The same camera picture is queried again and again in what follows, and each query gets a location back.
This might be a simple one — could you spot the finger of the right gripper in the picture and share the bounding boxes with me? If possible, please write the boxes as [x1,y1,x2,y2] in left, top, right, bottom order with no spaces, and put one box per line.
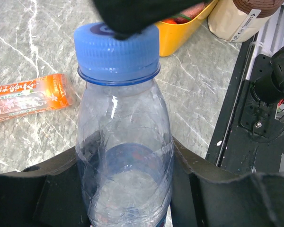
[92,0,209,40]

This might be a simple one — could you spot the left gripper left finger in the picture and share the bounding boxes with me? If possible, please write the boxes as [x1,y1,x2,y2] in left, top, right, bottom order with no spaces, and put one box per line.
[0,148,90,227]

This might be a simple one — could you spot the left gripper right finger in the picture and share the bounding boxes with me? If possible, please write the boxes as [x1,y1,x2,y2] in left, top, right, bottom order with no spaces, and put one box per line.
[170,140,284,227]

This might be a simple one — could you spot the blue bottle cap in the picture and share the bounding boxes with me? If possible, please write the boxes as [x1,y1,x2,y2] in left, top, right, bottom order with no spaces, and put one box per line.
[73,22,160,86]

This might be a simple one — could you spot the clear blue water bottle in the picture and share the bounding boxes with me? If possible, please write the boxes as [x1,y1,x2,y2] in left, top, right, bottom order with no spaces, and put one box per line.
[76,66,174,227]

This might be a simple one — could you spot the orange tea bottle centre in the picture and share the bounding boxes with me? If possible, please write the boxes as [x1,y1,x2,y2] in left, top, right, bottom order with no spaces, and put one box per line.
[0,73,76,122]

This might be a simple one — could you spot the orange carrot toy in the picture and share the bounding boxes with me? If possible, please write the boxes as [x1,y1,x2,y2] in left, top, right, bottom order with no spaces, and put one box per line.
[162,18,177,24]

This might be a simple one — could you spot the yellow plastic basket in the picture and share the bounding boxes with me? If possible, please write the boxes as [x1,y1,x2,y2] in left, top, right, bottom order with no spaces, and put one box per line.
[155,0,218,57]

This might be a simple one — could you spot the pink onion toy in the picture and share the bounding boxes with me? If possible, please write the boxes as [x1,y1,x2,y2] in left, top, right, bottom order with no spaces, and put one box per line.
[180,2,205,20]

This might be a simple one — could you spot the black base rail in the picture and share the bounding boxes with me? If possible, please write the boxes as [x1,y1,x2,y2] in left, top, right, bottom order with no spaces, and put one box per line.
[206,41,284,175]

